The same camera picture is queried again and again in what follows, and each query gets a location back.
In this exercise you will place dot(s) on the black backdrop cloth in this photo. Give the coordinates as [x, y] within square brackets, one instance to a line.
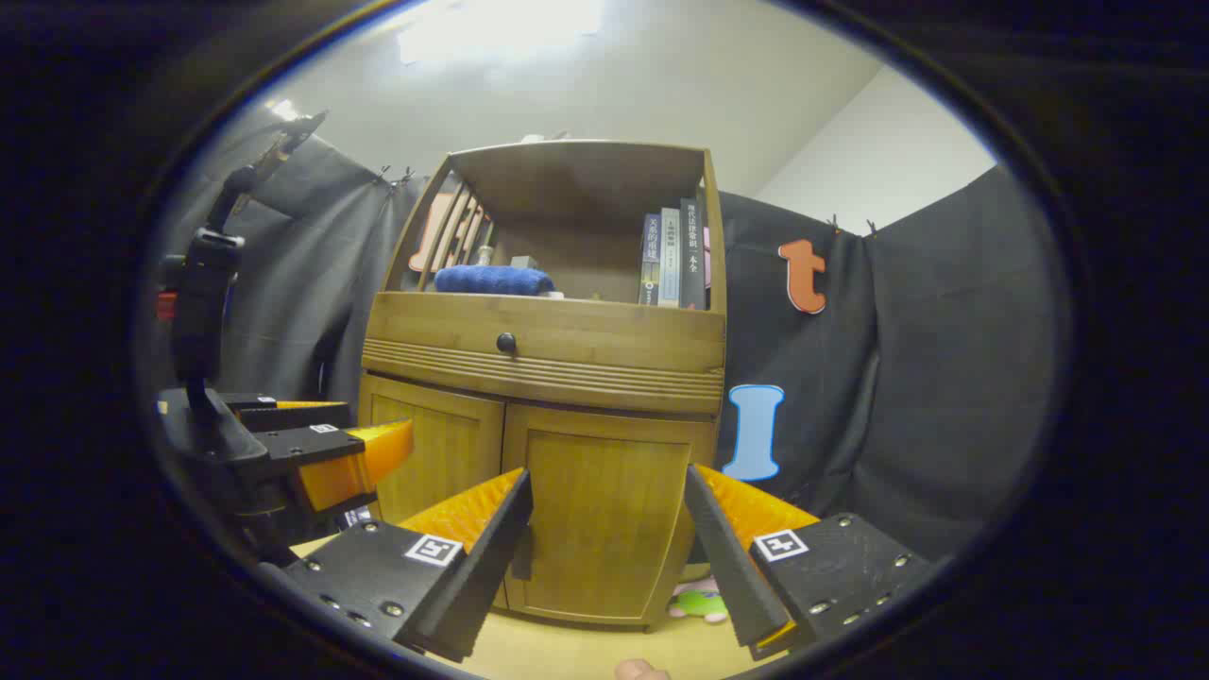
[945, 378]

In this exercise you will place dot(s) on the small grey box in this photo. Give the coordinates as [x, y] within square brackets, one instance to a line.
[524, 263]

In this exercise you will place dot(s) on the wooden double-door shoe cabinet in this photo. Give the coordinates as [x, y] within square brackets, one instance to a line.
[567, 189]

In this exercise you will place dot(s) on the grey hardcover book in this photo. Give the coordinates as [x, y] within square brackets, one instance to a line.
[650, 264]

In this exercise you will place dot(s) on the wooden ribbed drawer front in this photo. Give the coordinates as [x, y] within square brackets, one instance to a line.
[614, 345]

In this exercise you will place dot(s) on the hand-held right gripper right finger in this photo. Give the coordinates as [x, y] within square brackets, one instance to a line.
[737, 576]

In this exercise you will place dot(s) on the black book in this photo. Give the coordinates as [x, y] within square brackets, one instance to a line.
[693, 255]

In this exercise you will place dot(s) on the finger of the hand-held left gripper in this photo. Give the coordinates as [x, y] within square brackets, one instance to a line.
[354, 467]
[293, 418]

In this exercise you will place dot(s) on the black round drawer knob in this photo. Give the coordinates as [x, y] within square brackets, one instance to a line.
[506, 343]

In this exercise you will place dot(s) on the white pump bottle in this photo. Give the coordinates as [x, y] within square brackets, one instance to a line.
[485, 255]

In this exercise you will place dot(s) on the folded blue towel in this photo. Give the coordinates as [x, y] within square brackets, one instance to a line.
[493, 280]

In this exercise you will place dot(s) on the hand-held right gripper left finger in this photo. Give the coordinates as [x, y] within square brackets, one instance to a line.
[472, 586]

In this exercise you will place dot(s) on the green and pink toy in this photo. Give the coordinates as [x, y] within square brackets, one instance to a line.
[701, 604]

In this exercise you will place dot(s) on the pale grey book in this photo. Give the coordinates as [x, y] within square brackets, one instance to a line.
[670, 260]

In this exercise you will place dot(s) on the wooden shoe cabinet door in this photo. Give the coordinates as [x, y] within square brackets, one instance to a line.
[604, 510]
[444, 453]

